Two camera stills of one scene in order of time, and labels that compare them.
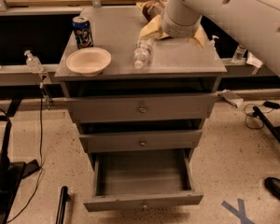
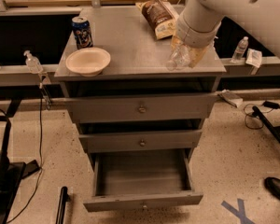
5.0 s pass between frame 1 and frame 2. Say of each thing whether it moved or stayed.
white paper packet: stayed
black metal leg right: stayed
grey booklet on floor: stayed
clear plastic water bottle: moved
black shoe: stayed
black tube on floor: stayed
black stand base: stayed
